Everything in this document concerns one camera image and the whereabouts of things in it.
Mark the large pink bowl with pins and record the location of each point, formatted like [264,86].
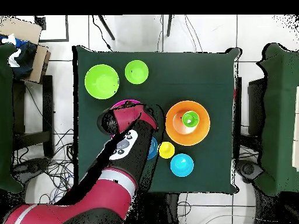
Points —
[126,102]

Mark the ridged green cup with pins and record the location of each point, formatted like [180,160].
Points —
[190,119]

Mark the large orange bowl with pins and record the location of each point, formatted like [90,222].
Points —
[201,135]

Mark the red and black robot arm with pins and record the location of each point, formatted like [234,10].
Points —
[126,116]

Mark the dark blue bowl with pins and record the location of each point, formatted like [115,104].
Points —
[153,148]

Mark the smooth yellow cup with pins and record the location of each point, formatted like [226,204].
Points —
[166,150]

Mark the small light blue bowl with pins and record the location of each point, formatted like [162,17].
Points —
[182,165]

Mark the small green bowl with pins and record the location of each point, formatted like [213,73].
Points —
[136,71]

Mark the large green bowl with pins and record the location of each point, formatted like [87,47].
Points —
[101,81]

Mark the dark green tablecloth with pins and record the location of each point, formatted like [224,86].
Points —
[210,70]
[278,116]
[5,116]

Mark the black tripod leg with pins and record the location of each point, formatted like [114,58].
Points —
[169,25]
[106,27]

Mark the black stool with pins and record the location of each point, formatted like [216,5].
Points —
[48,116]

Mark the black cabinet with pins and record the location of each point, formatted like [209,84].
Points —
[255,105]

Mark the blue and black bag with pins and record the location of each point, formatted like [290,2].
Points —
[25,60]

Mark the cardboard box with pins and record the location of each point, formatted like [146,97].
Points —
[23,28]

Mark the black frame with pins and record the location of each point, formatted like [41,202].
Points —
[67,28]

